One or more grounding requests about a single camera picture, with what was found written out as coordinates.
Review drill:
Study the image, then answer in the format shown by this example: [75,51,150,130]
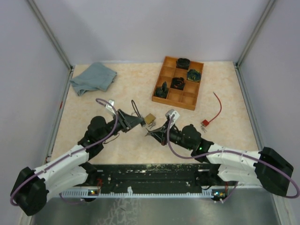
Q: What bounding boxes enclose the white toothed cable duct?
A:
[61,186,226,199]

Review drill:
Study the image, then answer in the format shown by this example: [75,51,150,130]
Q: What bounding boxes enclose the black cable lock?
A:
[131,99,146,127]

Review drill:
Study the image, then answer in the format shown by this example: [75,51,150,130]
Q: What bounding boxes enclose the red cable lock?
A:
[201,92,223,128]

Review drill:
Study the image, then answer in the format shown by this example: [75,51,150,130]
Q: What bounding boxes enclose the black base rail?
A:
[82,163,235,186]

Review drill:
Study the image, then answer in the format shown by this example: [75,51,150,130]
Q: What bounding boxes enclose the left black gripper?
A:
[99,108,144,143]

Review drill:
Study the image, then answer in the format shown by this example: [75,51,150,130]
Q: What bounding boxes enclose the black red coiled strap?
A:
[171,77,186,90]

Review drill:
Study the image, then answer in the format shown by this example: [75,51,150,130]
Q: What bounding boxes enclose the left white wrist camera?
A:
[105,99,115,117]

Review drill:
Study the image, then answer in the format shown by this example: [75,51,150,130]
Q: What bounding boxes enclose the wooden compartment tray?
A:
[151,56,204,111]

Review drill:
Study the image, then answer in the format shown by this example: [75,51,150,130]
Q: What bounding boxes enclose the dark crumpled strap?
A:
[154,81,170,98]

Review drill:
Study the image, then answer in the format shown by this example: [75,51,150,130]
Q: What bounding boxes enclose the green yellow coiled strap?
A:
[187,68,202,83]

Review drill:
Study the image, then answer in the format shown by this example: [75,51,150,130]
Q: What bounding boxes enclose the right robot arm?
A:
[147,122,300,198]

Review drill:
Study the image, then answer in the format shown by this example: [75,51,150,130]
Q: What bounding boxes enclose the brass padlock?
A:
[144,113,156,125]

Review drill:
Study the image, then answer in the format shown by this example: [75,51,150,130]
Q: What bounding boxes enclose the blue folded cloth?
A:
[70,62,117,96]

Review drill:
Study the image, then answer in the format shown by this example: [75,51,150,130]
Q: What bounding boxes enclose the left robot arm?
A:
[10,110,144,216]

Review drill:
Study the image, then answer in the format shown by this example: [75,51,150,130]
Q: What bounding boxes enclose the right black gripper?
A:
[149,120,194,151]

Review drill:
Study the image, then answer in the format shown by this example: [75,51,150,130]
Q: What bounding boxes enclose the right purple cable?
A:
[166,113,300,203]

